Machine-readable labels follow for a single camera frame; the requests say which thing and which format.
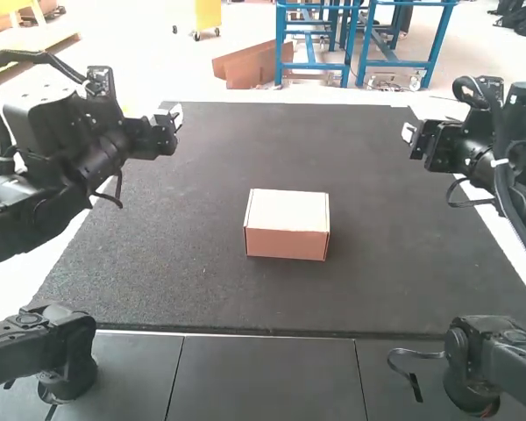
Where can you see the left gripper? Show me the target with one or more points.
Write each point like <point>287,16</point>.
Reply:
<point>149,140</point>

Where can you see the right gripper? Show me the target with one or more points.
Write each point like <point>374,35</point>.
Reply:
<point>445,147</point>

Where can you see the cardboard box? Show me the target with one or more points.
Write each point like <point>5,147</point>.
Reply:
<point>287,223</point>

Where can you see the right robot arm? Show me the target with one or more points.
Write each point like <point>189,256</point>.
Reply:
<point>521,131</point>

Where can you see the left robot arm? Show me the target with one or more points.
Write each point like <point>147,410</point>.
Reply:
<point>39,131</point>

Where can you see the yellow wheeled cart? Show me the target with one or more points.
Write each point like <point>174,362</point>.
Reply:
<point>207,15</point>

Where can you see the black mat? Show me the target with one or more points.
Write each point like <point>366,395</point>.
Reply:
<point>201,263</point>

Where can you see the wooden pallet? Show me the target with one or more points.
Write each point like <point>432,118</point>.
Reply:
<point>26,30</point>

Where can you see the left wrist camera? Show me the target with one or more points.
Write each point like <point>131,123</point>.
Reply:
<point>101,81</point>

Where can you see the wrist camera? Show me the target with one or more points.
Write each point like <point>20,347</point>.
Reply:
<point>101,81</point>
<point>491,90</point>

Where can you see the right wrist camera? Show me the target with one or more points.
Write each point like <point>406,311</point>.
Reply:
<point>491,90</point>

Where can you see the blue metal frame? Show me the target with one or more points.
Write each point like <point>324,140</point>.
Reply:
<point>311,66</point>
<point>438,35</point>

